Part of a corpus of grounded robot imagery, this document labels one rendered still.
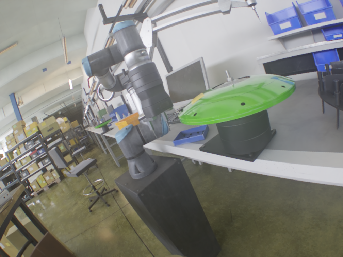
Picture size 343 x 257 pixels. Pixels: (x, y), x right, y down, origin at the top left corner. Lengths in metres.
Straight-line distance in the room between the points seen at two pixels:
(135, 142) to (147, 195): 0.21
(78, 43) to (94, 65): 5.43
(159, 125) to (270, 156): 0.42
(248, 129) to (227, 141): 0.07
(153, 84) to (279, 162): 0.34
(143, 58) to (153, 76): 0.05
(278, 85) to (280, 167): 0.17
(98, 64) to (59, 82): 8.52
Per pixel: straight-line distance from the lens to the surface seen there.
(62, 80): 8.99
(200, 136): 0.57
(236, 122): 0.36
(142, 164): 0.64
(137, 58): 0.39
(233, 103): 0.28
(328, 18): 1.04
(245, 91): 0.30
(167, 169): 0.63
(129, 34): 0.41
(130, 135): 0.62
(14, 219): 1.70
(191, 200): 0.77
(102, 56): 0.49
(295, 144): 0.42
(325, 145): 0.41
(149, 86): 0.37
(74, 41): 5.95
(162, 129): 0.62
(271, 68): 1.30
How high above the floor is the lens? 1.14
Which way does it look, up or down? 14 degrees down
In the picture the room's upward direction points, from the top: 23 degrees counter-clockwise
